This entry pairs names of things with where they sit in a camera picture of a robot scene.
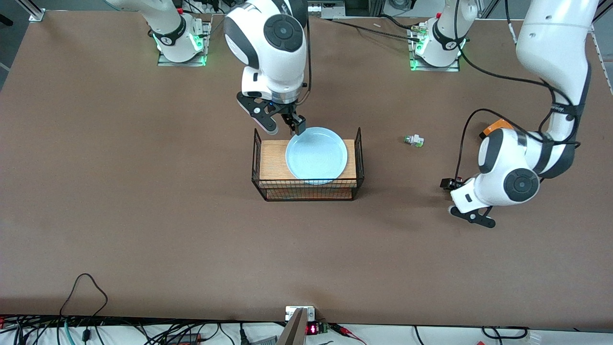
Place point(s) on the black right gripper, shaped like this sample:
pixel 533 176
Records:
pixel 289 114

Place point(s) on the light blue round plate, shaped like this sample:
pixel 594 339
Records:
pixel 316 158

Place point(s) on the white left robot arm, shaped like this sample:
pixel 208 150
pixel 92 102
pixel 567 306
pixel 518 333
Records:
pixel 550 43

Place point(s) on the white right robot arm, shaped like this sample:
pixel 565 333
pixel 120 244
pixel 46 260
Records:
pixel 268 57

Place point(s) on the wooden shelf board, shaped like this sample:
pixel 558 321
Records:
pixel 306 194
pixel 273 163

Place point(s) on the metal box with light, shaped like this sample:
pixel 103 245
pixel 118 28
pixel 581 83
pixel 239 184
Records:
pixel 325 8

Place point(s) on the red clip lead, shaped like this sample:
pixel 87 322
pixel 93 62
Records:
pixel 342 329

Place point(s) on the red LED display module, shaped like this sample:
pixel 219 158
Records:
pixel 312 329

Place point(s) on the grey metal bar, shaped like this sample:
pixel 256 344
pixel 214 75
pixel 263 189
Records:
pixel 293 333

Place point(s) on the black power adapter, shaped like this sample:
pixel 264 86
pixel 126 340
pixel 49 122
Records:
pixel 184 339

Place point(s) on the green push button switch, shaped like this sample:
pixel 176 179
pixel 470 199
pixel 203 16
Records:
pixel 415 141

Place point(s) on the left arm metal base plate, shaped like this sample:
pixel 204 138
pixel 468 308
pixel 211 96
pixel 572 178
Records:
pixel 450 68

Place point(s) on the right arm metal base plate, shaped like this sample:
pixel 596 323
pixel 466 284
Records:
pixel 165 62

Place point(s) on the aluminium frame profile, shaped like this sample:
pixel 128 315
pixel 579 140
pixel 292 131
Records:
pixel 36 13
pixel 488 7

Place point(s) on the small metal bracket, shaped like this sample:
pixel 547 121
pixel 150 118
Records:
pixel 291 314

